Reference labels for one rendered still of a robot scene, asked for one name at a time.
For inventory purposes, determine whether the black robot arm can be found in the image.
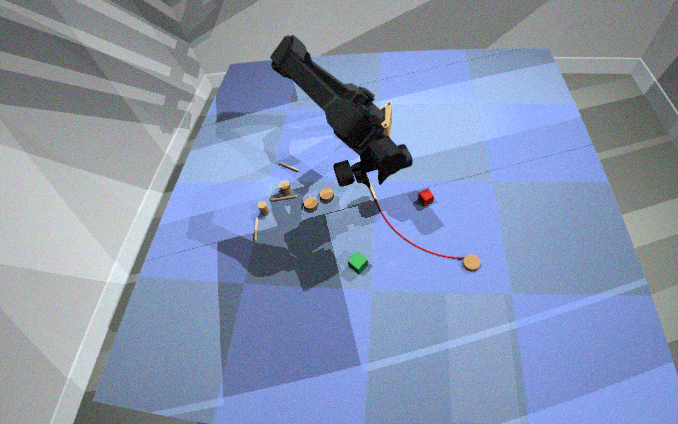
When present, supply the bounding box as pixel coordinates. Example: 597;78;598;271
270;35;406;175

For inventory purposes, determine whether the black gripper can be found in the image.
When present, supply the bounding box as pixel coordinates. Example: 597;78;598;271
333;144;412;188

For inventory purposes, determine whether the small green cube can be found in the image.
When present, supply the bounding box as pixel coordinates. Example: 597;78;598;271
348;251;368;275

